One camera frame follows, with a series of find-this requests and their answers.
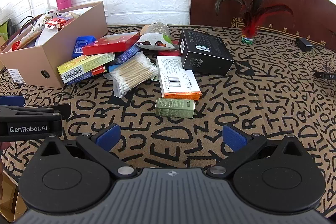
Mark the bag of cotton swabs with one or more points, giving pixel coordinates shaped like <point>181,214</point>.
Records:
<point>134,73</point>

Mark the red and white pack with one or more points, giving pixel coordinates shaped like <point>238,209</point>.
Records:
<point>55,23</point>

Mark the pink bottle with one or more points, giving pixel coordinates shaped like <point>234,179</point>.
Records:
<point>63,1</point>

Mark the red flat box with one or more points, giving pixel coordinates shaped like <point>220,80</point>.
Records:
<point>110,45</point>

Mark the black box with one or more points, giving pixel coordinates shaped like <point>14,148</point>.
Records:
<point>204,52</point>

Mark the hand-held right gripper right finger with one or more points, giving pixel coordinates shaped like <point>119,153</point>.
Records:
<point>235,138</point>

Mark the white and orange box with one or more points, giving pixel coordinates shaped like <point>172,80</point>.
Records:
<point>179,83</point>

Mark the navy blue box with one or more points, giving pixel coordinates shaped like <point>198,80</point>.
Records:
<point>127,54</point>

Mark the black power adapter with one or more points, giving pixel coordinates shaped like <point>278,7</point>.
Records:
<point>304,44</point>

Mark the grey owl print sachet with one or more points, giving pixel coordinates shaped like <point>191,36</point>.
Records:
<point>155,43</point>

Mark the white printed fabric pouch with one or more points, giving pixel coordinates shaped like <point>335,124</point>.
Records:
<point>43,20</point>

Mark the green bag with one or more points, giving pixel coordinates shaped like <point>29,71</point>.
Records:
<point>4,29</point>

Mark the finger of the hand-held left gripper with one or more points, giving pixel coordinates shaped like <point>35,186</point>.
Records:
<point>11,100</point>
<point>39,111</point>

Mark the small green box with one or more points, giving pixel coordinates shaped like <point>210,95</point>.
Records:
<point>174,108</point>

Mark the red black feather shuttlecock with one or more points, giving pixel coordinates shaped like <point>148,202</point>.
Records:
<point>252,22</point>

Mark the yellow green box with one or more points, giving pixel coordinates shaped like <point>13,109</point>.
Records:
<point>84,66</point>

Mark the blue plastic case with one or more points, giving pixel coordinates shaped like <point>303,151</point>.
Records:
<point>82,45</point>

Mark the brown cardboard box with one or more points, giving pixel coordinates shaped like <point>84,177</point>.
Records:
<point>34,61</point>

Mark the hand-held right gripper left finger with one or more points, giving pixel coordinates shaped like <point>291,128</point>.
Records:
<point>108,137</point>

